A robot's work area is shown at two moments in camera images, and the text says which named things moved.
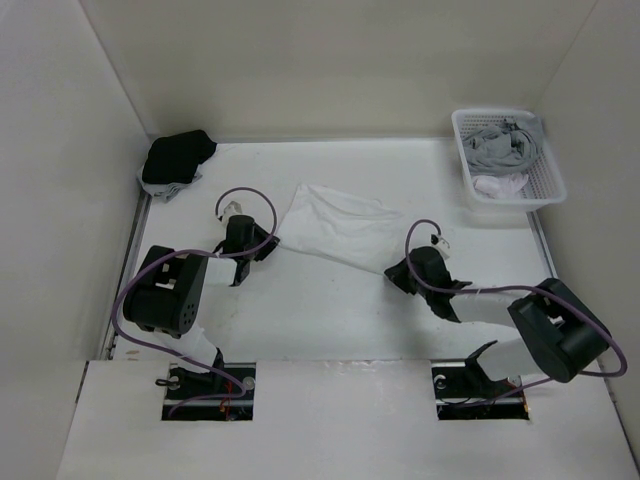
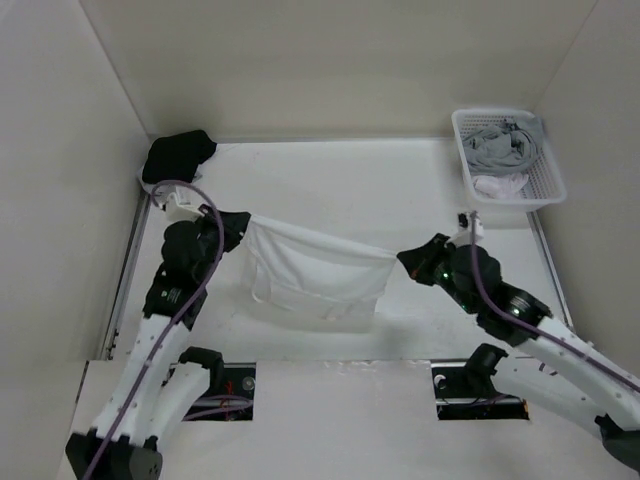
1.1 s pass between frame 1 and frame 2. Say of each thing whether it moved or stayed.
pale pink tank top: stayed
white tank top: moved
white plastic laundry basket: stayed
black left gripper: moved
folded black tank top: stayed
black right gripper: moved
